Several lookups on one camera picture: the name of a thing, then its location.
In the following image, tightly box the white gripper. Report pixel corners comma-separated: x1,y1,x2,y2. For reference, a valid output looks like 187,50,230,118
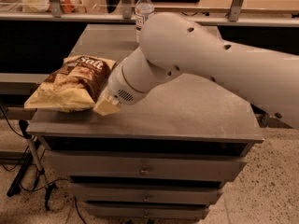
93,63,150,116

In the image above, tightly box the brown chip bag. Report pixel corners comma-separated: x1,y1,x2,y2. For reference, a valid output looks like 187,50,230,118
24,55,115,112

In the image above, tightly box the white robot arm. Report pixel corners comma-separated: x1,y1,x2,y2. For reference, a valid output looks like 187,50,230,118
100,12,299,129

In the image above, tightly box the grey drawer cabinet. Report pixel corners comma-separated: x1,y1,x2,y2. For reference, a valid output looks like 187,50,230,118
27,23,265,221

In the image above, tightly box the black tripod stand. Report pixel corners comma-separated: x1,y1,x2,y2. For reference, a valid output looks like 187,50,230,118
7,119,56,211

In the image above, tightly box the clear plastic water bottle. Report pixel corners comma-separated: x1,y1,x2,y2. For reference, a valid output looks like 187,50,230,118
135,0,154,42

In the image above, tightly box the metal railing frame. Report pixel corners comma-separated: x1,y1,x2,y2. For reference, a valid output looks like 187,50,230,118
0,0,299,26

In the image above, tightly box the black floor cable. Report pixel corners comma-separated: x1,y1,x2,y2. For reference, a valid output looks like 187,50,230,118
73,195,88,224

